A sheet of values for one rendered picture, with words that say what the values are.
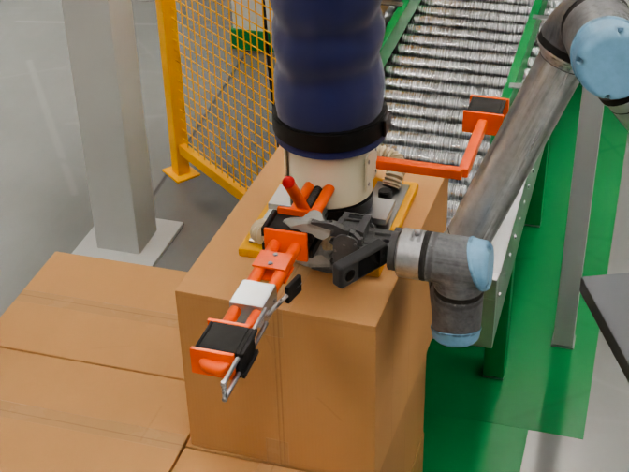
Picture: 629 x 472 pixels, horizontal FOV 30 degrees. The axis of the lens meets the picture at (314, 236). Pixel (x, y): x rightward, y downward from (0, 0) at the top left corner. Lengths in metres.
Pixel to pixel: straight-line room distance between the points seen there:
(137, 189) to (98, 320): 1.14
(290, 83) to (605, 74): 0.63
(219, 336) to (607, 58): 0.74
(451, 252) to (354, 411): 0.41
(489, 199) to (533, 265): 1.86
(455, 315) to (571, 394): 1.41
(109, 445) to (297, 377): 0.48
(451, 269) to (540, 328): 1.68
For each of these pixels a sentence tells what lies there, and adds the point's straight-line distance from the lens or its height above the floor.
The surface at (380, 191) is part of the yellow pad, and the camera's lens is 2.44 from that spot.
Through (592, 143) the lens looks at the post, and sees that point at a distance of 3.27.
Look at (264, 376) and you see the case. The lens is 2.30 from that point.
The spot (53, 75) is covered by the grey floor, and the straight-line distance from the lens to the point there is 5.41.
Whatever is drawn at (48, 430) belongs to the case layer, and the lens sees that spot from 2.60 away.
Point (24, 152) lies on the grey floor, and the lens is 4.80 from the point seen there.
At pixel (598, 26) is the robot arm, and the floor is 1.53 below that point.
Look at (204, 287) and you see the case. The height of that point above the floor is 0.94.
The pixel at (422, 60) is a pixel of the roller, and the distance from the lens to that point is 4.07.
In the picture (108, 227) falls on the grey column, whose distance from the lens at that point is 4.04.
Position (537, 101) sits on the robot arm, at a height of 1.34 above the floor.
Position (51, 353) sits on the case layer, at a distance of 2.80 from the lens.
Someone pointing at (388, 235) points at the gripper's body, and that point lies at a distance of 2.13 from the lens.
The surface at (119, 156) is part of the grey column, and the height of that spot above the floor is 0.39.
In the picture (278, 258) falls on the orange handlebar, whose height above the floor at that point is 1.09.
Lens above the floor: 2.26
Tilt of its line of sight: 33 degrees down
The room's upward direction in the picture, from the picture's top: 1 degrees counter-clockwise
